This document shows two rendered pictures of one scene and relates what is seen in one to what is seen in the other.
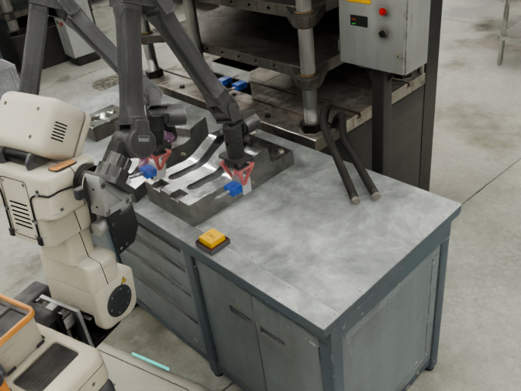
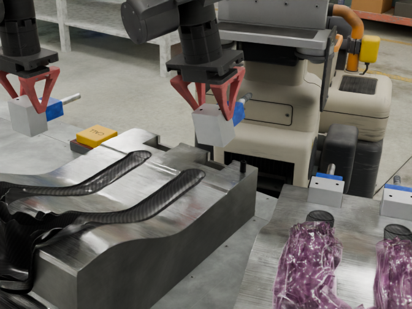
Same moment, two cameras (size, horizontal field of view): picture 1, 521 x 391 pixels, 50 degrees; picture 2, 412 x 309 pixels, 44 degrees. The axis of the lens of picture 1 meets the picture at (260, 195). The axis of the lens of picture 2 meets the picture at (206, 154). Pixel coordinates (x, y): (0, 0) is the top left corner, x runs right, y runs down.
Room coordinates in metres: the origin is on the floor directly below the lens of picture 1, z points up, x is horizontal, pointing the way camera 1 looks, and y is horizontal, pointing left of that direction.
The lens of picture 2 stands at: (2.38, 0.14, 1.28)
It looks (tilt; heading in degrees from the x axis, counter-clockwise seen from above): 27 degrees down; 165
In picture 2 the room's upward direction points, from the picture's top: 1 degrees clockwise
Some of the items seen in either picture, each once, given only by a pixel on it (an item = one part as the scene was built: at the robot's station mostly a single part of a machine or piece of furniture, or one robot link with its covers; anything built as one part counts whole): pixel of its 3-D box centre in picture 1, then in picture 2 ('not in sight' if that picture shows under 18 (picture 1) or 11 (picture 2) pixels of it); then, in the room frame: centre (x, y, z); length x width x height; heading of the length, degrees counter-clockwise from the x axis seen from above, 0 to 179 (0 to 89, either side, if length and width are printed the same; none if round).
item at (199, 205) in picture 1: (221, 167); (83, 224); (1.77, 0.13, 0.87); 0.50 x 0.26 x 0.14; 130
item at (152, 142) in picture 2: (180, 198); (162, 152); (1.59, 0.27, 0.87); 0.05 x 0.05 x 0.04; 40
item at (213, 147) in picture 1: (214, 156); (94, 190); (1.77, 0.15, 0.92); 0.35 x 0.16 x 0.09; 130
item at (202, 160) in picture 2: (161, 188); (213, 170); (1.67, 0.34, 0.87); 0.05 x 0.05 x 0.04; 40
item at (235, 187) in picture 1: (230, 189); (50, 106); (1.50, 0.09, 0.94); 0.13 x 0.05 x 0.05; 130
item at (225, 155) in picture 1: (235, 150); (19, 40); (1.53, 0.06, 1.06); 0.10 x 0.07 x 0.07; 40
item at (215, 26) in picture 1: (273, 43); not in sight; (2.79, -0.17, 0.96); 1.29 x 0.83 x 0.18; 40
